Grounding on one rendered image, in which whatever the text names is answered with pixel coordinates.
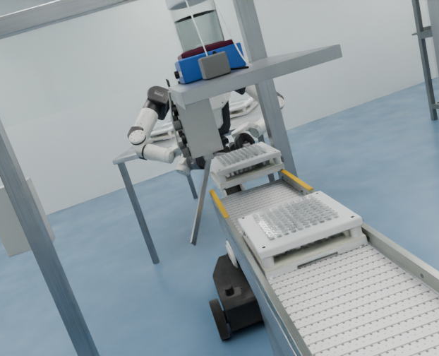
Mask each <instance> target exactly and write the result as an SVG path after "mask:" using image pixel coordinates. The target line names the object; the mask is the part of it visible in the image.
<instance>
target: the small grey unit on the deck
mask: <svg viewBox="0 0 439 356"><path fill-rule="evenodd" d="M198 64H199V67H200V71H201V73H202V77H203V79H204V80H210V79H213V78H217V77H220V76H224V75H227V74H229V73H231V69H230V66H229V61H228V58H227V54H226V52H219V53H216V54H212V55H210V56H206V57H203V58H200V59H199V60H198Z"/></svg>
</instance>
